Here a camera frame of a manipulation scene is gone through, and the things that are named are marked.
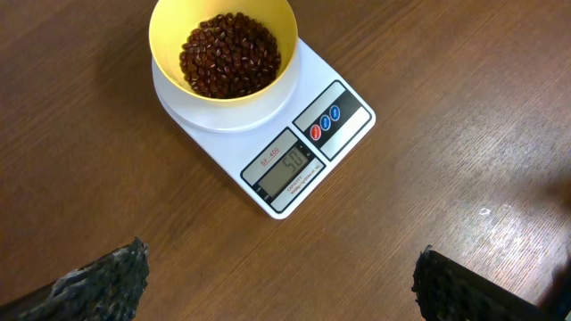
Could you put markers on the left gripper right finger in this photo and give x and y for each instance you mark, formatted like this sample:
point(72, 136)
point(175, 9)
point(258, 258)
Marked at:
point(447, 291)

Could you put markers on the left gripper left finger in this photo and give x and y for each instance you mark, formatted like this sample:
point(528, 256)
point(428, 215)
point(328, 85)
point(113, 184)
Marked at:
point(108, 288)

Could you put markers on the red beans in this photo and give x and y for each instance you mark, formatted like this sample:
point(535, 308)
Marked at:
point(229, 56)

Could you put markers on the white digital kitchen scale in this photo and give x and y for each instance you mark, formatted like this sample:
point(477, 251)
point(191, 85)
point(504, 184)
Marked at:
point(281, 146)

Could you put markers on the yellow plastic bowl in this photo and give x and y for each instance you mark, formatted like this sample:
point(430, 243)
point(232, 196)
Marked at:
point(173, 20)

